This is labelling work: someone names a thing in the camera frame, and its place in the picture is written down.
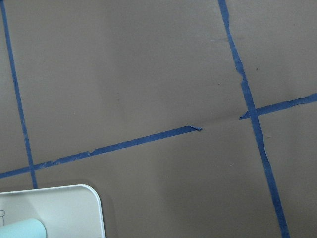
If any cream rabbit print tray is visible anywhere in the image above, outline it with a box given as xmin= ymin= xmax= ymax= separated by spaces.
xmin=0 ymin=184 xmax=106 ymax=238

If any green cup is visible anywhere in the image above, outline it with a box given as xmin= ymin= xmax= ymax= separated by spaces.
xmin=0 ymin=218 xmax=47 ymax=238

